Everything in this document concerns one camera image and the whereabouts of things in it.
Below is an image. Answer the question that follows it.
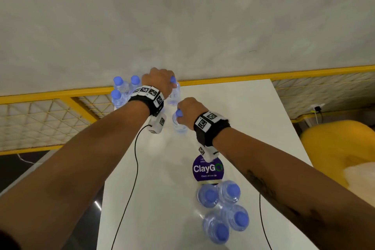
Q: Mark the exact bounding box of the person's right forearm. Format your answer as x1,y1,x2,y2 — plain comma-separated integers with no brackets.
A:
211,127,375,250

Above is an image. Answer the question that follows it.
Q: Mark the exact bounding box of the black cable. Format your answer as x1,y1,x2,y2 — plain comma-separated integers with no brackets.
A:
111,125,150,250
259,193,273,250

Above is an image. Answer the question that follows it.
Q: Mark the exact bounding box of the yellow chair with wooden back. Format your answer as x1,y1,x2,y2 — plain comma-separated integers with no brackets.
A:
299,120,375,190

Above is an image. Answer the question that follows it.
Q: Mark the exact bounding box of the white table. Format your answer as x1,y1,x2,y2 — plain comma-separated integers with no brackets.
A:
96,79,320,250

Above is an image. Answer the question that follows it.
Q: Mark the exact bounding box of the person's left forearm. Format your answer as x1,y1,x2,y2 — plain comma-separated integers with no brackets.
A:
0,101,150,250

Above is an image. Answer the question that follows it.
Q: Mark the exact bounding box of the round purple sticker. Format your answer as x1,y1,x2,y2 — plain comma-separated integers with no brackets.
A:
192,154,225,185

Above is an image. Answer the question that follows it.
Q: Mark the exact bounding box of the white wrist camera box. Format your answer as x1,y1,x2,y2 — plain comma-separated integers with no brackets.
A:
147,112,167,135
198,145,220,163

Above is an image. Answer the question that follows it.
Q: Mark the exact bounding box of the white cord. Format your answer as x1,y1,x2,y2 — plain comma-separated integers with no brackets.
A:
16,153,36,165

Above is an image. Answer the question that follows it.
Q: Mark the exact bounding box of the person's right hand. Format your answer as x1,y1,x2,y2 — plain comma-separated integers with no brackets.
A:
177,96,209,131

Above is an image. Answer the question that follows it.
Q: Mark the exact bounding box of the plastic wrap bottle pack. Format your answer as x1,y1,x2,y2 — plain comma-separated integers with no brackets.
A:
343,161,375,209

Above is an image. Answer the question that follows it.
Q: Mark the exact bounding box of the person's left hand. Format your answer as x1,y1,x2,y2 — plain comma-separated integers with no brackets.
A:
141,67,178,100

